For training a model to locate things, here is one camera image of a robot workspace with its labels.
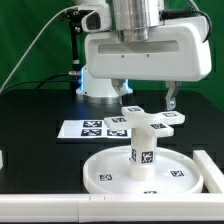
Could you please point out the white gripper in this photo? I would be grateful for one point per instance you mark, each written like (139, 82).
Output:
(145, 42)

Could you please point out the white cross-shaped table base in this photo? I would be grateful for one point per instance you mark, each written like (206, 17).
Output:
(154, 124)

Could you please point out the white round table top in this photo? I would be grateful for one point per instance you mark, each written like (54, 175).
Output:
(120, 170)

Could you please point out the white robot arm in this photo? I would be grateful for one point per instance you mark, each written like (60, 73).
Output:
(98, 90)

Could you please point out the white marker sheet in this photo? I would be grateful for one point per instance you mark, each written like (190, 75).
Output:
(89, 129)

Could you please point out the black camera stand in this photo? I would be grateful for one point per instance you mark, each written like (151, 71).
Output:
(74, 19)

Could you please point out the white right rail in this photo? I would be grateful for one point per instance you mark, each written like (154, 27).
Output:
(213, 177)

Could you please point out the white rail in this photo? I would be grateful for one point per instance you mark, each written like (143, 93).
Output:
(213, 177)
(97, 208)

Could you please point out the white front rail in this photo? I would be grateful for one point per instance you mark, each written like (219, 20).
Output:
(97, 208)

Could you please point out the white left rail stub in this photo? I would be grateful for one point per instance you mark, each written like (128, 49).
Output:
(1, 160)

